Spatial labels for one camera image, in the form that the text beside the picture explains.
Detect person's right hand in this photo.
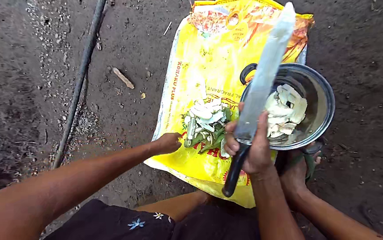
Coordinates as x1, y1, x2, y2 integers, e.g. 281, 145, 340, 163
224, 102, 274, 175

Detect person's left hand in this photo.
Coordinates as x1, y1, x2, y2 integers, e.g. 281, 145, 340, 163
151, 132, 183, 156

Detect large knife with black handle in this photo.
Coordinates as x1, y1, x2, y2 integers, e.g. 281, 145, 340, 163
222, 2, 296, 198

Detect pile of pale sliced pieces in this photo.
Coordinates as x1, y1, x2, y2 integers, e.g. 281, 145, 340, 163
265, 84, 308, 138

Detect yellow printed sack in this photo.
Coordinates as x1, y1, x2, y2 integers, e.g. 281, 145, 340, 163
143, 0, 315, 209

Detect long grey pipe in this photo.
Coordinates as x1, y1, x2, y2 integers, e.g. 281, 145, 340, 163
52, 0, 107, 169

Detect pile of green-white peels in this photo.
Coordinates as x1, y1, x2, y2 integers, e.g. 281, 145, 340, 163
184, 98, 233, 158

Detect person's legs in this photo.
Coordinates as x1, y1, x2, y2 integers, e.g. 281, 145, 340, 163
41, 150, 383, 240

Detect person's right forearm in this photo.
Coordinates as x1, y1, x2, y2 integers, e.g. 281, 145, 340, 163
250, 165, 306, 240

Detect brown wood piece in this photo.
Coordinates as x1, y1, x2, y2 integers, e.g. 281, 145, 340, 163
112, 67, 135, 89

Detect steel pot with black handles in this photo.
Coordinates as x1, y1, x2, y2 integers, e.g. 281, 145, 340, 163
240, 63, 336, 155

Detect person's left forearm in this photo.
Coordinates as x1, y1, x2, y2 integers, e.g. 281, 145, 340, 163
0, 141, 154, 240

